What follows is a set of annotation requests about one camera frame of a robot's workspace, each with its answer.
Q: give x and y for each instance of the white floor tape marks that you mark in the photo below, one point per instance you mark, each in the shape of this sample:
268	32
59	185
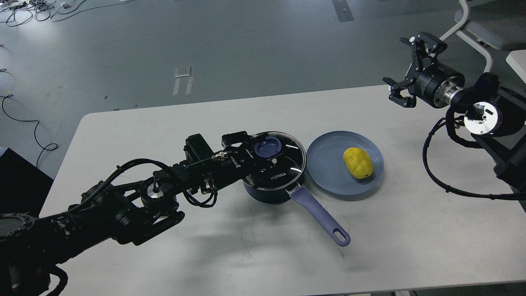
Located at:
183	81

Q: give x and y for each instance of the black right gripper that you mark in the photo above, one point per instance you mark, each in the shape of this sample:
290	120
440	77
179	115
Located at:
435	85

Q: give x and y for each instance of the black box at left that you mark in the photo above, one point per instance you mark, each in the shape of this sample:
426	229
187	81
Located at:
23	187

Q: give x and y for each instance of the dark blue saucepan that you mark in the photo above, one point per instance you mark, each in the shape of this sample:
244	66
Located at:
300	194

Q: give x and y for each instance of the glass pot lid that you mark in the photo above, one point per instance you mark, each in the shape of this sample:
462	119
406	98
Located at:
286	168

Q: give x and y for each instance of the white table edge right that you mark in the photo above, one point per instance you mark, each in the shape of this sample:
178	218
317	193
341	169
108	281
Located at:
517	62

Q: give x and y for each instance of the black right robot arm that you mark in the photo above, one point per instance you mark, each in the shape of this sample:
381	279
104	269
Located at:
475	118

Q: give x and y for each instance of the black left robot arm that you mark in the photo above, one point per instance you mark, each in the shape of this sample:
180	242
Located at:
136	203

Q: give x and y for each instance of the blue round plate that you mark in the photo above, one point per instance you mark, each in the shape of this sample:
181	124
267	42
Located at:
325	164

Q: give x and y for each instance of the grey floor tape strip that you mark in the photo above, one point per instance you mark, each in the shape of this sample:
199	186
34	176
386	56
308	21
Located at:
343	11

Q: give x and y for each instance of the white office chair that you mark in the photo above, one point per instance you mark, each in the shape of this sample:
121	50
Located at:
500	24

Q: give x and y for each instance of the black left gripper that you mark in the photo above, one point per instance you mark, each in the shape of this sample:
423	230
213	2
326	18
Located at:
245	155

